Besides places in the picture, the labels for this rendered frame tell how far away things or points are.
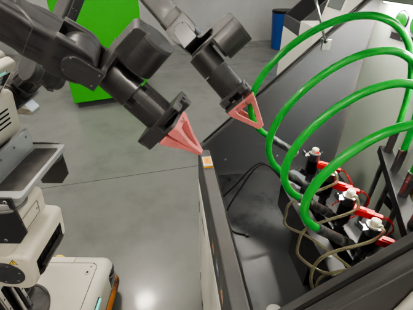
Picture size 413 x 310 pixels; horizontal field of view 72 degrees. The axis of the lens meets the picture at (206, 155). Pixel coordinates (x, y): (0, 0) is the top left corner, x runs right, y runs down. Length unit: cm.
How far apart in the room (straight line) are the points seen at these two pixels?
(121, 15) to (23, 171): 306
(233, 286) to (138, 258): 132
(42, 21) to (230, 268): 56
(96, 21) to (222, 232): 330
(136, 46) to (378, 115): 78
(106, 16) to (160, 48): 334
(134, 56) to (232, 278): 47
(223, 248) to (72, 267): 105
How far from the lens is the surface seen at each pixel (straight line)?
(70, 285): 157
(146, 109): 47
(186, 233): 200
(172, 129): 47
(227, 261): 68
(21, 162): 96
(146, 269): 186
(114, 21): 379
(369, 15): 67
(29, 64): 96
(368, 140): 46
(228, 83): 61
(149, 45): 44
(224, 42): 61
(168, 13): 70
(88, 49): 46
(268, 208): 98
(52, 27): 46
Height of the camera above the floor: 149
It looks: 33 degrees down
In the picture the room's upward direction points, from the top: straight up
